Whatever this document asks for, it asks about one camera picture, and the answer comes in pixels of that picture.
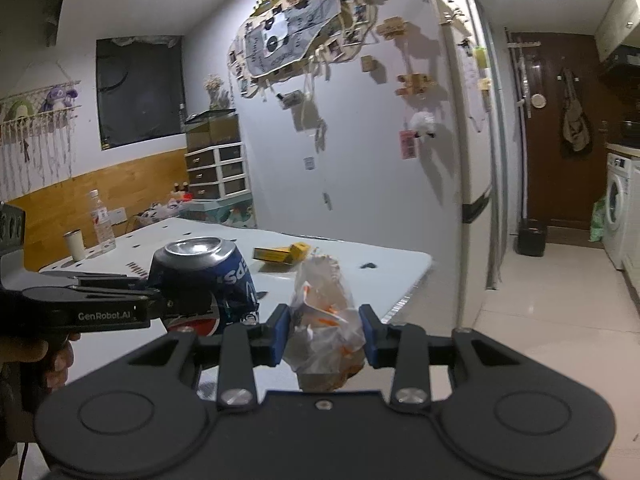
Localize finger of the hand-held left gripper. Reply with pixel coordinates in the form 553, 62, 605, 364
147, 285, 217, 323
42, 272, 151, 292

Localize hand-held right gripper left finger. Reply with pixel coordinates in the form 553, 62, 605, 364
127, 304, 291, 408

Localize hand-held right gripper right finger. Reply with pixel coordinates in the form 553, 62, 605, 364
357, 304, 523, 408

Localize clear plastic bag orange print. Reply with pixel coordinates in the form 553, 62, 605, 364
285, 254, 367, 393

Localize crushed blue soda can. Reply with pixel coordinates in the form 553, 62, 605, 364
148, 236, 261, 336

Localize person's left hand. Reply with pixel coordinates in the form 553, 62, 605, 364
0, 332, 81, 388

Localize white cup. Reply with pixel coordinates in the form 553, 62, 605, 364
63, 230, 87, 262

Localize clear plastic bottle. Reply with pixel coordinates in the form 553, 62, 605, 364
87, 190, 117, 253

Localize flat yellow box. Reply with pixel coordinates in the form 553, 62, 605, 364
252, 246, 293, 263

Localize white plastic bag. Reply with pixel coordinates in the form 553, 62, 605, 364
137, 202, 193, 223

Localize teal patterned cabinet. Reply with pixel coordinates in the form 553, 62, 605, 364
192, 199, 258, 228

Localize white drawer unit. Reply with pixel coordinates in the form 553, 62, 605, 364
185, 142, 251, 201

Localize glass tank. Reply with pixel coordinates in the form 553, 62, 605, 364
185, 109, 240, 151

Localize green plush toy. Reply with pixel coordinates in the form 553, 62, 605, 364
5, 100, 36, 123

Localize purple plush toy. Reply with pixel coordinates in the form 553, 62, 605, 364
40, 86, 78, 113

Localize black floor bin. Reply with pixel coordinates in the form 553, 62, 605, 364
515, 218, 547, 257

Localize dried flower bunch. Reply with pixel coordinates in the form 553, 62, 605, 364
204, 74, 226, 110

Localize white refrigerator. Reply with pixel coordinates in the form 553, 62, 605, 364
435, 0, 501, 328

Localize white pole rack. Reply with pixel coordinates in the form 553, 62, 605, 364
507, 30, 548, 221

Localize dark brown door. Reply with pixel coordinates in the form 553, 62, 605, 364
505, 30, 608, 231

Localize green bag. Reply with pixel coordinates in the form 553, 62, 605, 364
589, 197, 607, 243

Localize white washing machine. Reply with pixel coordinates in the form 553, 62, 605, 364
602, 152, 640, 271

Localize hanging brown bag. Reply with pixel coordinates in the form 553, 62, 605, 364
560, 67, 591, 153

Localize black range hood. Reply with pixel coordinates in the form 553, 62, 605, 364
600, 47, 640, 78

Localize white upper cabinets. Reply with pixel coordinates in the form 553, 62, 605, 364
595, 0, 640, 53

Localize silver foil covered wall panel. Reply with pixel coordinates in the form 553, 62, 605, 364
37, 216, 433, 356

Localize macrame wall hanging net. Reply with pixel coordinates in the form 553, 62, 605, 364
0, 82, 83, 196

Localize white plush wall ornament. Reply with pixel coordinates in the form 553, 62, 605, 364
409, 111, 436, 141

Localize panda banner wall collage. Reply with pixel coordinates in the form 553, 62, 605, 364
230, 0, 376, 93

